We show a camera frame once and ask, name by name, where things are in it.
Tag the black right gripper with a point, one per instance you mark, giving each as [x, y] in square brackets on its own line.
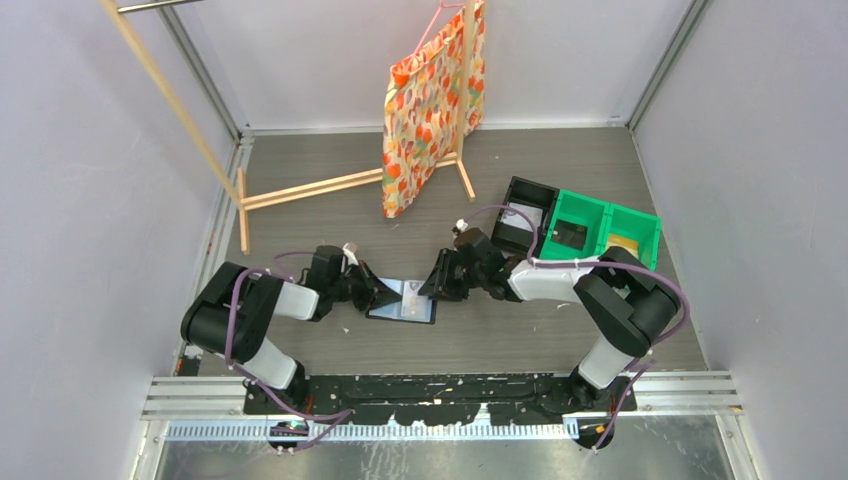
[439, 285]

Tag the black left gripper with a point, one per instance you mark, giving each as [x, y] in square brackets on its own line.
[380, 289]

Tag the black card holder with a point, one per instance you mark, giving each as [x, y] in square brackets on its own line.
[391, 312]

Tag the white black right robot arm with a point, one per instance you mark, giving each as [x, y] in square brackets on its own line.
[630, 304]

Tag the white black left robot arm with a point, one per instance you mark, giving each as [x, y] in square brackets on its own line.
[232, 314]

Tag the white card in black bin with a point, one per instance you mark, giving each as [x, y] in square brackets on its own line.
[524, 217]

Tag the dark card in green bin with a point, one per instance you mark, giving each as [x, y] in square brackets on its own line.
[569, 234]

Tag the yellow cards in green bin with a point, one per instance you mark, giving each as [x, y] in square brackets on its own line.
[630, 245]

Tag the black storage bin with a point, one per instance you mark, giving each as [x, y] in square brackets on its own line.
[527, 192]

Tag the wooden clothes rack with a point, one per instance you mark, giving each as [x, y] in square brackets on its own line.
[236, 190]

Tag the green double storage bin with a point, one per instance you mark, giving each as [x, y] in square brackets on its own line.
[602, 219]

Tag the floral fabric bag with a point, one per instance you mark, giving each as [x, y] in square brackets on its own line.
[421, 107]

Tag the pink clothes hanger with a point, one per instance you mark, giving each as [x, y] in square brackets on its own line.
[443, 5]

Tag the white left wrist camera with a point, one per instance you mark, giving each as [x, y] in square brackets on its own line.
[350, 252]

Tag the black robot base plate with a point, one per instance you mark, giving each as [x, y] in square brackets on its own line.
[450, 399]

